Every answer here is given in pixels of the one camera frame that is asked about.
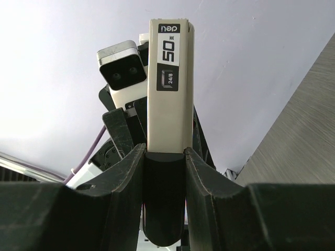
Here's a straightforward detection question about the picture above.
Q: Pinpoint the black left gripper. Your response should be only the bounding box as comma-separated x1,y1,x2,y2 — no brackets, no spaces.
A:
88,86,216,171

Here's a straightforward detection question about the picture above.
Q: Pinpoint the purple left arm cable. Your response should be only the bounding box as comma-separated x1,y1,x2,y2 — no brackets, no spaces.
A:
62,125,107,185

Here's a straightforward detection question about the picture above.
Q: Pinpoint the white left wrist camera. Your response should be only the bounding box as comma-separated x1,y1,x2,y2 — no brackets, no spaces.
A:
96,40,149,110

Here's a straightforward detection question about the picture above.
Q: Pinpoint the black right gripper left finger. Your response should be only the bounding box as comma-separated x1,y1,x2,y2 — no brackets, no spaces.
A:
1,144,146,250

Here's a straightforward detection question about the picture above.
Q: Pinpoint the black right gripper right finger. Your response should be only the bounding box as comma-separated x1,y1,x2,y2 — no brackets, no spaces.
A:
185,148,334,250

